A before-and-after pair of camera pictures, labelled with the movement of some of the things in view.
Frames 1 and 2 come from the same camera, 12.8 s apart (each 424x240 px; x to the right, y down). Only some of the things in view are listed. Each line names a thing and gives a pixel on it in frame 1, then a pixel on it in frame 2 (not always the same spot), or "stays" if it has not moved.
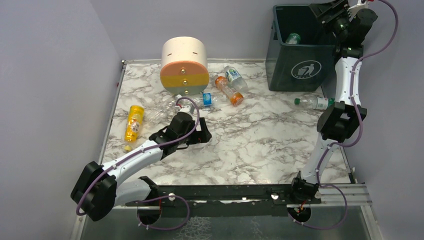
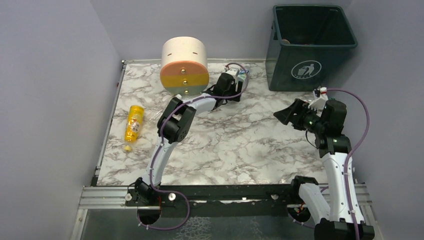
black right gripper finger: (325, 11) to (288, 115)
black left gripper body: (201, 133) to (218, 91)
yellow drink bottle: (135, 120) stays
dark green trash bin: (301, 67) stays
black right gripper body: (330, 11) to (301, 115)
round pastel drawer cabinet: (184, 70) stays
